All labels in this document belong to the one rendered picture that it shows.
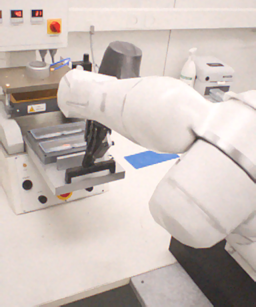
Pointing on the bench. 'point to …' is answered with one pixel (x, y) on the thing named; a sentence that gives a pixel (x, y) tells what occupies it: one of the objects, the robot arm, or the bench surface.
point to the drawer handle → (89, 169)
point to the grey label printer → (212, 75)
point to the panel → (41, 188)
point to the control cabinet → (33, 12)
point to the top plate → (33, 76)
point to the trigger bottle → (187, 74)
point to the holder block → (53, 153)
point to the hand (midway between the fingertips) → (89, 157)
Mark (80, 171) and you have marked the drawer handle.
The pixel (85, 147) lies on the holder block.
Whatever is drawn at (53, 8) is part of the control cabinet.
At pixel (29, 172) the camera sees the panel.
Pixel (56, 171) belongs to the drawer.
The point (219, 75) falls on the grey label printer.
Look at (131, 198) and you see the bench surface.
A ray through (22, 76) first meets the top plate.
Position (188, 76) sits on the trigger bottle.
